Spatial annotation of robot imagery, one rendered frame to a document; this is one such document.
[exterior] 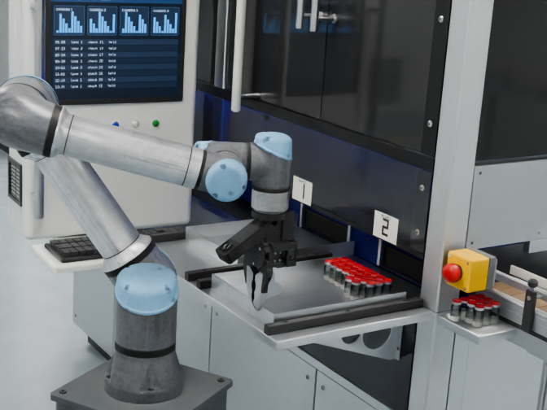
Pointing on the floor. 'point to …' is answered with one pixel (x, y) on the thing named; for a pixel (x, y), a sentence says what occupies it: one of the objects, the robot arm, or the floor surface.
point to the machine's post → (450, 194)
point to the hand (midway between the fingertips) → (254, 304)
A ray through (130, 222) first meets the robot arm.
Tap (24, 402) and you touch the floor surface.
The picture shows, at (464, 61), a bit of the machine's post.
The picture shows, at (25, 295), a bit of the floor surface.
